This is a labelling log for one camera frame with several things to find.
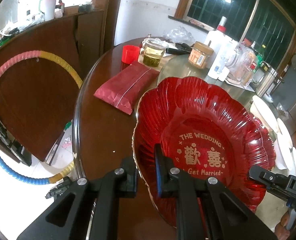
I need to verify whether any colourful hula hoop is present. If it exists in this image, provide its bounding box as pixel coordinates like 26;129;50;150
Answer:
0;50;84;185

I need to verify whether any red wedding glass plate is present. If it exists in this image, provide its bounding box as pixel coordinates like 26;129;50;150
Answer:
132;76;275;226

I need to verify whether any clear cup of tea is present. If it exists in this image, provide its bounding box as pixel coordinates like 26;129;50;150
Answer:
143;38;168;67

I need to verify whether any green soda bottle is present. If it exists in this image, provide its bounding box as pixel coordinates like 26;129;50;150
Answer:
253;44;266;73

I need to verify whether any small white pill jar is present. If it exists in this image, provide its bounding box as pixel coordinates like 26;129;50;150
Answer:
218;67;230;82

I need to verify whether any white tumbler with straw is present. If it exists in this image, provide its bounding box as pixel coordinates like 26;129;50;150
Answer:
38;0;56;21

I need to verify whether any red tissue pack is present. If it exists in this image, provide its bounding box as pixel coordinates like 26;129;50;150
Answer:
94;61;159;115

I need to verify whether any red plastic cup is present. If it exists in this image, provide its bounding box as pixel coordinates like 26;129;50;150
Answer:
121;45;140;64

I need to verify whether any clear glass pitcher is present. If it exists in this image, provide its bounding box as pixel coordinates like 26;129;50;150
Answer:
226;39;256;85

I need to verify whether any steel thermos flask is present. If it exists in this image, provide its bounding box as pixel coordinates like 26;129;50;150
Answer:
256;67;278;97

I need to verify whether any peanut butter jar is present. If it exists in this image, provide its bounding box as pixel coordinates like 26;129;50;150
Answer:
188;42;214;69

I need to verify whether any white lotion tube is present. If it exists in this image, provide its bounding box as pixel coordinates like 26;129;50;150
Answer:
207;16;231;79

